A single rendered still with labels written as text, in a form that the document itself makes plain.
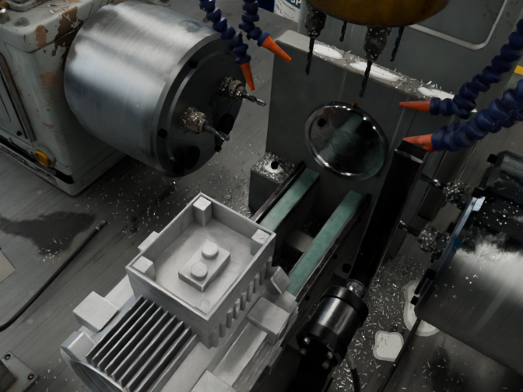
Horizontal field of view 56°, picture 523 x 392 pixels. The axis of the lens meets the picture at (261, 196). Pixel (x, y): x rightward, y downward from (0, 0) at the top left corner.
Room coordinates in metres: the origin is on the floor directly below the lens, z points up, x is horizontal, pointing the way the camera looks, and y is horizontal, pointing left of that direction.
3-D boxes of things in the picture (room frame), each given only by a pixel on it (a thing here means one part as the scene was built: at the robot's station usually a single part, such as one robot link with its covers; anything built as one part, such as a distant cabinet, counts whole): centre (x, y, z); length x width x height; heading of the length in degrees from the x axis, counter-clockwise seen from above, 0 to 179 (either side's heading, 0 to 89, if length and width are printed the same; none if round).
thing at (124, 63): (0.69, 0.23, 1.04); 0.37 x 0.25 x 0.25; 61
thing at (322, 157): (0.60, -0.13, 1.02); 0.15 x 0.02 x 0.15; 61
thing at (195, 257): (0.28, 0.05, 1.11); 0.12 x 0.11 x 0.07; 151
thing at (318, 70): (0.65, -0.16, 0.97); 0.30 x 0.11 x 0.34; 61
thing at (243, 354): (0.24, 0.07, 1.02); 0.20 x 0.19 x 0.19; 151
